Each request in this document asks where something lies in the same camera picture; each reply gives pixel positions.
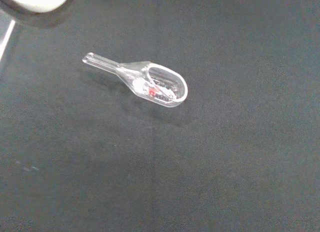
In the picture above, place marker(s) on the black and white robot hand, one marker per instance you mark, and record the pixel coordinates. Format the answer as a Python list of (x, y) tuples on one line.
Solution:
[(37, 3)]

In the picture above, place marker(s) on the clear glass weighing funnel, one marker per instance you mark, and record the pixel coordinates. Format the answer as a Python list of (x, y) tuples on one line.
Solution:
[(140, 78)]

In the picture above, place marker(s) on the black bench cloth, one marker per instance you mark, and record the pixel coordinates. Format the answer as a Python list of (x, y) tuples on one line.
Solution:
[(200, 154)]

